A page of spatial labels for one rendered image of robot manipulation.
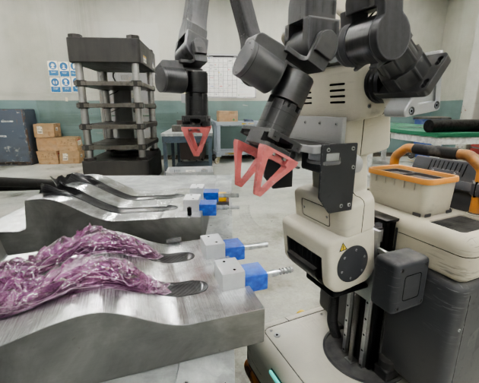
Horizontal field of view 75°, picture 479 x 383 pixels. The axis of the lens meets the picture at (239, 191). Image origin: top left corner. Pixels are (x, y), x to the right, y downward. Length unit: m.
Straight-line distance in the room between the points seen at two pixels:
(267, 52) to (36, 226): 0.60
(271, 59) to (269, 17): 7.07
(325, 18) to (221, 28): 6.87
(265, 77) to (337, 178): 0.34
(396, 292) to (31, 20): 7.94
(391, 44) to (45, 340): 0.64
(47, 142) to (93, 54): 3.22
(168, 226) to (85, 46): 4.31
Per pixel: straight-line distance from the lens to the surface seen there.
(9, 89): 8.32
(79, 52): 4.91
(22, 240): 0.84
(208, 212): 0.74
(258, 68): 0.49
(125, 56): 4.74
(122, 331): 0.43
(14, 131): 7.75
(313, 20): 0.54
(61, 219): 0.78
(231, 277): 0.49
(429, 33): 8.86
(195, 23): 0.88
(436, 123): 3.56
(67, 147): 7.48
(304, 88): 0.52
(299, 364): 1.23
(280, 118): 0.50
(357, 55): 0.63
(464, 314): 1.05
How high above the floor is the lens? 1.12
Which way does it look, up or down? 15 degrees down
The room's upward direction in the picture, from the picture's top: straight up
